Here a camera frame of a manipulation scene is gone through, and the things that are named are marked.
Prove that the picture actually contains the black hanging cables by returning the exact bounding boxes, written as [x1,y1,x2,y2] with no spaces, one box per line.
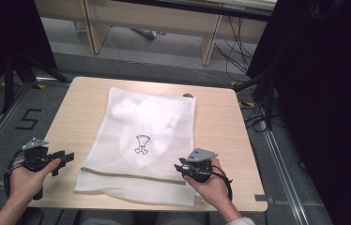
[213,15,259,83]

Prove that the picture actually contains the black metal stand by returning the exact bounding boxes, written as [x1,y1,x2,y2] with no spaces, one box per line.
[234,69,275,131]

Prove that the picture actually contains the black tripod stand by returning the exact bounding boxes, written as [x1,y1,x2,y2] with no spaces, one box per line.
[0,51,72,114]

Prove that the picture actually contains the black floor cables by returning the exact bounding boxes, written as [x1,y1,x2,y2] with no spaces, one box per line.
[238,98,288,134]

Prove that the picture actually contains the light wooden desk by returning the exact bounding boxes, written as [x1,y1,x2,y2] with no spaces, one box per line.
[34,0,279,67]

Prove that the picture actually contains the person's left hand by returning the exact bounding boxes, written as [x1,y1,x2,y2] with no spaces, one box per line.
[8,157,62,202]

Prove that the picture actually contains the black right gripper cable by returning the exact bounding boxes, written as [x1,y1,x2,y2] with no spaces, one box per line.
[210,164,235,202]

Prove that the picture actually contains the white garment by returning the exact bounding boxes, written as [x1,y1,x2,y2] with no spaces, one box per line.
[110,96,191,172]

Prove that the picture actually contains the white mesh laundry bag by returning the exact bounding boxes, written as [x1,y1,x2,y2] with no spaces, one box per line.
[73,86,197,208]

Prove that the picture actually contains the grey tape strip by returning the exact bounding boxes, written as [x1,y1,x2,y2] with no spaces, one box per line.
[253,193,275,204]

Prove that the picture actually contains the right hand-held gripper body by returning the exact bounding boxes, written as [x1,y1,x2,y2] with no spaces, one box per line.
[185,147,219,184]

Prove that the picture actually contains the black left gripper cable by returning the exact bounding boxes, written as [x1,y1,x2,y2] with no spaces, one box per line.
[3,147,25,199]

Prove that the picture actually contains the person's right hand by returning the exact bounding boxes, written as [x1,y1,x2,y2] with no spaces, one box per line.
[185,157,235,214]

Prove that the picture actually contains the black curtain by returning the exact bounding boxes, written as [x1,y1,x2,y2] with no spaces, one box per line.
[0,0,57,109]
[246,0,351,225]

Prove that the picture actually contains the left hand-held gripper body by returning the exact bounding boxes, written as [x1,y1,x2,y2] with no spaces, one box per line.
[22,137,54,173]

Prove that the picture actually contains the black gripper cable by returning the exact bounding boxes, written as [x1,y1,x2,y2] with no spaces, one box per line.
[3,147,25,199]
[210,164,235,202]

